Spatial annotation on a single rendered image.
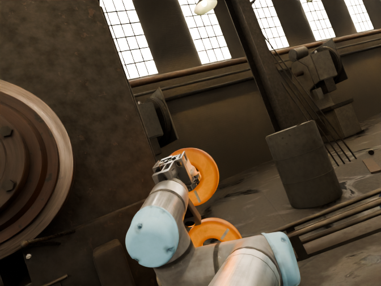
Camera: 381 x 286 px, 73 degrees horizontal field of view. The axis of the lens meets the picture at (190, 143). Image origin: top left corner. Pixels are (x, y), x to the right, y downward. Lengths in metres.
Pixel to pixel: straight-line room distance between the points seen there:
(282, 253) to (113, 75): 0.82
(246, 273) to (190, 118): 7.38
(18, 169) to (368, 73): 13.38
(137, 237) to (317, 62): 7.99
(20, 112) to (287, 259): 0.69
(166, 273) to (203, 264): 0.06
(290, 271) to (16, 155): 0.60
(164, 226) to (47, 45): 0.82
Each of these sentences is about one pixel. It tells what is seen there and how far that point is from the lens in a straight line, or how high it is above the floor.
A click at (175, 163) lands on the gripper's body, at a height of 0.95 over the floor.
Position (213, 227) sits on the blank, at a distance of 0.70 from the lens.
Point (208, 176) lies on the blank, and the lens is 0.68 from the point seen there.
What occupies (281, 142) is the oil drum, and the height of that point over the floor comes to 0.76.
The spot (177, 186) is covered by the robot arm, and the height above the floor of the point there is 0.91.
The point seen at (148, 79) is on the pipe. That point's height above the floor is 3.19.
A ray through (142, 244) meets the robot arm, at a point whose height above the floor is 0.86.
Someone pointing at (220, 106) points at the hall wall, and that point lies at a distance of 8.17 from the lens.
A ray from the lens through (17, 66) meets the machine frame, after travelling 1.03.
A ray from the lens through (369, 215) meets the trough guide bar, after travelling 0.71.
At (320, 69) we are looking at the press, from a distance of 8.20.
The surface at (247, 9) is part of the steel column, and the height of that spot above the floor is 3.00.
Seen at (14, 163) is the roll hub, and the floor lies 1.08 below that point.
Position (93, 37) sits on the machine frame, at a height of 1.49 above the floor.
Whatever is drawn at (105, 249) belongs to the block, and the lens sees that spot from 0.78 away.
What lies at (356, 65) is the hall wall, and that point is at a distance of 13.18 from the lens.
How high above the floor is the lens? 0.95
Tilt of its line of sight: 3 degrees up
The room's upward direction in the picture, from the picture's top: 20 degrees counter-clockwise
